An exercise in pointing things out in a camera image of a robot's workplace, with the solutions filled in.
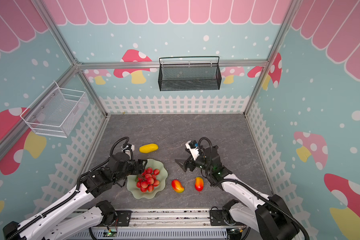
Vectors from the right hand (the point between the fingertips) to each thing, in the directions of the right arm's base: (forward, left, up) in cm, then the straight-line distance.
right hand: (180, 154), depth 78 cm
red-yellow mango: (-12, +2, -14) cm, 18 cm away
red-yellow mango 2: (-11, -10, -14) cm, 20 cm away
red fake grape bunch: (-10, +18, -11) cm, 23 cm away
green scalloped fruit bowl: (-7, +11, -14) cm, 19 cm away
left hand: (-4, +21, -2) cm, 21 cm away
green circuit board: (-32, +35, -19) cm, 51 cm away
